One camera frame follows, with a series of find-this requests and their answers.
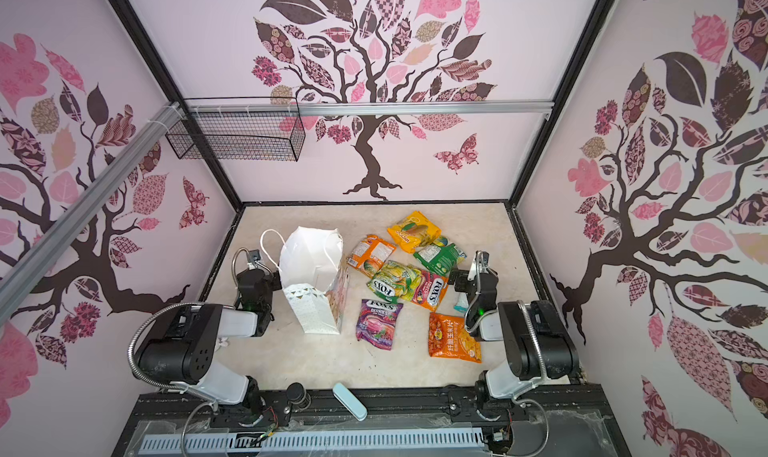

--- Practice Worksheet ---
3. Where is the back aluminium rail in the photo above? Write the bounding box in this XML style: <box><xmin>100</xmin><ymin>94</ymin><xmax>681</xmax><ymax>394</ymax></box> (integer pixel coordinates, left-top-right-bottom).
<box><xmin>187</xmin><ymin>100</ymin><xmax>554</xmax><ymax>117</ymax></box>

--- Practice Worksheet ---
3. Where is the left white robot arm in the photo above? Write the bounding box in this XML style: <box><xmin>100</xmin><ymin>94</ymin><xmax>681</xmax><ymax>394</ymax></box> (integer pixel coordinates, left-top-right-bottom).
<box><xmin>127</xmin><ymin>267</ymin><xmax>281</xmax><ymax>417</ymax></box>

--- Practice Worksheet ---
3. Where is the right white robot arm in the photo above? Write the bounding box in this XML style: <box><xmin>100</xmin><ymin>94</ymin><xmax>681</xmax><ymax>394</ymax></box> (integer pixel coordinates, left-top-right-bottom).
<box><xmin>449</xmin><ymin>268</ymin><xmax>580</xmax><ymax>412</ymax></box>

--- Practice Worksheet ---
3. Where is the black wire basket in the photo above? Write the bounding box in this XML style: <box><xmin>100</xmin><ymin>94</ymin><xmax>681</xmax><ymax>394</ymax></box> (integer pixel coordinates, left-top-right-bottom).
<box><xmin>165</xmin><ymin>97</ymin><xmax>307</xmax><ymax>162</ymax></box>

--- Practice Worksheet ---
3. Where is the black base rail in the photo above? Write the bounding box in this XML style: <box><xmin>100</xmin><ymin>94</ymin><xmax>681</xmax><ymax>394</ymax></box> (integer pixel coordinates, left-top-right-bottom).
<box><xmin>114</xmin><ymin>384</ymin><xmax>629</xmax><ymax>456</ymax></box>

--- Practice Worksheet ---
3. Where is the purple Fox's candy bag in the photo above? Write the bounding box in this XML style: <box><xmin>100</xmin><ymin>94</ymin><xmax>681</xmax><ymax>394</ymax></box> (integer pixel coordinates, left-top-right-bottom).
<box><xmin>355</xmin><ymin>299</ymin><xmax>403</xmax><ymax>351</ymax></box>

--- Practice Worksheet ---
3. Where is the left aluminium rail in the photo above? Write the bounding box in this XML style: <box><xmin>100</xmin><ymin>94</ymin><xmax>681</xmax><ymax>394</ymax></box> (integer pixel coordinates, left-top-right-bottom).
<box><xmin>1</xmin><ymin>102</ymin><xmax>183</xmax><ymax>322</ymax></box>

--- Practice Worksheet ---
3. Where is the aluminium rail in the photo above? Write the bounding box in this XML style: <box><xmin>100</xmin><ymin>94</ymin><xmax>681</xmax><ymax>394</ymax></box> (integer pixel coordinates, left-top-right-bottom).
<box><xmin>187</xmin><ymin>100</ymin><xmax>554</xmax><ymax>117</ymax></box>
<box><xmin>1</xmin><ymin>102</ymin><xmax>183</xmax><ymax>322</ymax></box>

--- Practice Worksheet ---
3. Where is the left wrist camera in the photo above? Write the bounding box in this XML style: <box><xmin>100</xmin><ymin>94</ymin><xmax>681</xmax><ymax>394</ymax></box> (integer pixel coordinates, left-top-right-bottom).
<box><xmin>246</xmin><ymin>249</ymin><xmax>262</xmax><ymax>265</ymax></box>

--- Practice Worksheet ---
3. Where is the green yellow Fox's candy bag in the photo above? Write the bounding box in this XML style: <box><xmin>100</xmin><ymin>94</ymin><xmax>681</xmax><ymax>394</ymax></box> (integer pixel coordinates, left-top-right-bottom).
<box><xmin>367</xmin><ymin>260</ymin><xmax>423</xmax><ymax>303</ymax></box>

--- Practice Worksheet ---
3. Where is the pink Fox's candy bag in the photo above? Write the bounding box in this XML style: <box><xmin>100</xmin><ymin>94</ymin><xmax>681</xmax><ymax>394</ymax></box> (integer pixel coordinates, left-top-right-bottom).
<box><xmin>409</xmin><ymin>270</ymin><xmax>448</xmax><ymax>312</ymax></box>

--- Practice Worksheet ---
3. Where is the orange white snack packet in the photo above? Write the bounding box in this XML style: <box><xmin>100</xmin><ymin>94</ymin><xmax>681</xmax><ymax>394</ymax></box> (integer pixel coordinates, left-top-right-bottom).
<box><xmin>347</xmin><ymin>234</ymin><xmax>396</xmax><ymax>277</ymax></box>

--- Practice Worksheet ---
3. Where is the left metal flex conduit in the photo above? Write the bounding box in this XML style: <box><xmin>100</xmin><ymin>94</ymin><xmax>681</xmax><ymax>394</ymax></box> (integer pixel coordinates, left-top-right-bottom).
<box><xmin>127</xmin><ymin>302</ymin><xmax>200</xmax><ymax>394</ymax></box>

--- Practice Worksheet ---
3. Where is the white slotted cable duct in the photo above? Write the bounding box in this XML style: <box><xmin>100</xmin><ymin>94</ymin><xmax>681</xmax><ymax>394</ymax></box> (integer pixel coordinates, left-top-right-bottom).
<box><xmin>136</xmin><ymin>428</ymin><xmax>486</xmax><ymax>456</ymax></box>

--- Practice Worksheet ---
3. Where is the black knob on base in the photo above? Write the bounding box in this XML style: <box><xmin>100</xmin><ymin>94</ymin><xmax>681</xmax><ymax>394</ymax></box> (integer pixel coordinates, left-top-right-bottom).
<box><xmin>286</xmin><ymin>382</ymin><xmax>311</xmax><ymax>411</ymax></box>

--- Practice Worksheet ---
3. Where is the teal white snack packet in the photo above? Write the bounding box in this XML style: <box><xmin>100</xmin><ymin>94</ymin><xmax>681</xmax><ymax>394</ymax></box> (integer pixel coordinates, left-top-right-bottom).
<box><xmin>453</xmin><ymin>293</ymin><xmax>469</xmax><ymax>313</ymax></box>

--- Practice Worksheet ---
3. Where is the green snack packet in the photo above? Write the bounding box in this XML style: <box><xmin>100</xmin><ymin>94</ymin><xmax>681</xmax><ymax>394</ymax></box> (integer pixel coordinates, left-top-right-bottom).
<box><xmin>414</xmin><ymin>237</ymin><xmax>467</xmax><ymax>277</ymax></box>

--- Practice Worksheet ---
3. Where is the yellow corn snack bag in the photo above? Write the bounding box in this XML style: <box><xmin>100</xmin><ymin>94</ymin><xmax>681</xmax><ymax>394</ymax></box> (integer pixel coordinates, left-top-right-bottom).
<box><xmin>387</xmin><ymin>211</ymin><xmax>442</xmax><ymax>254</ymax></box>

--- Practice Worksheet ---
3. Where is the white paper gift bag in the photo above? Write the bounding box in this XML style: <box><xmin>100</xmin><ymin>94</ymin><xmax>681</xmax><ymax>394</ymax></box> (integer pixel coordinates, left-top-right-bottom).
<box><xmin>259</xmin><ymin>226</ymin><xmax>349</xmax><ymax>335</ymax></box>

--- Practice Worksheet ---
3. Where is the orange chestnut snack bag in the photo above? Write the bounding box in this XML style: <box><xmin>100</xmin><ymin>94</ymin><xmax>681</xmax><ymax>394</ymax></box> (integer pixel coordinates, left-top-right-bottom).
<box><xmin>427</xmin><ymin>313</ymin><xmax>482</xmax><ymax>363</ymax></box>

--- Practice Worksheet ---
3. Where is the light blue remote-like device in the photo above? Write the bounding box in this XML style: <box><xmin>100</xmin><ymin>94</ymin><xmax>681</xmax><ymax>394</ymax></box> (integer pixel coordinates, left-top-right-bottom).
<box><xmin>332</xmin><ymin>383</ymin><xmax>368</xmax><ymax>421</ymax></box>

